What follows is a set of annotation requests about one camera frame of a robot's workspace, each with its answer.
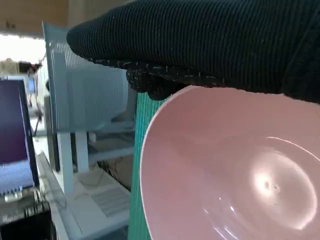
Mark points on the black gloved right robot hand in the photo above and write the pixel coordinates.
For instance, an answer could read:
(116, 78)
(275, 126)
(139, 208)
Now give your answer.
(200, 45)

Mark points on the pink plastic bowl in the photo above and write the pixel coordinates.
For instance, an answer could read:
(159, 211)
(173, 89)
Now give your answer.
(225, 162)

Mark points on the green cutting mat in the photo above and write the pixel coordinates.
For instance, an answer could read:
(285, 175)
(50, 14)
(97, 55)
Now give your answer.
(140, 120)

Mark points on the grey mesh chair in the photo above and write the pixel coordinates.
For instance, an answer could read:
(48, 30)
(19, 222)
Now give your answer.
(100, 95)

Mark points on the purple screen computer monitor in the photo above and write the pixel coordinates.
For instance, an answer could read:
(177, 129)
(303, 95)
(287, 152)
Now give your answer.
(12, 125)

